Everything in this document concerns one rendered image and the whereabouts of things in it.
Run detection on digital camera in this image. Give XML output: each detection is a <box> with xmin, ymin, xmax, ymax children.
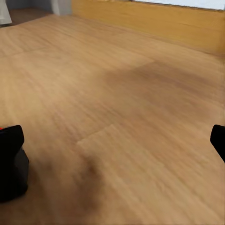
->
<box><xmin>0</xmin><ymin>147</ymin><xmax>29</xmax><ymax>203</ymax></box>

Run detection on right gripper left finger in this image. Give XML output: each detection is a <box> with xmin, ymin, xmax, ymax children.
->
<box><xmin>0</xmin><ymin>125</ymin><xmax>24</xmax><ymax>181</ymax></box>

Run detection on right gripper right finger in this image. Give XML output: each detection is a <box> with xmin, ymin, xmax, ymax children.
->
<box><xmin>210</xmin><ymin>124</ymin><xmax>225</xmax><ymax>162</ymax></box>

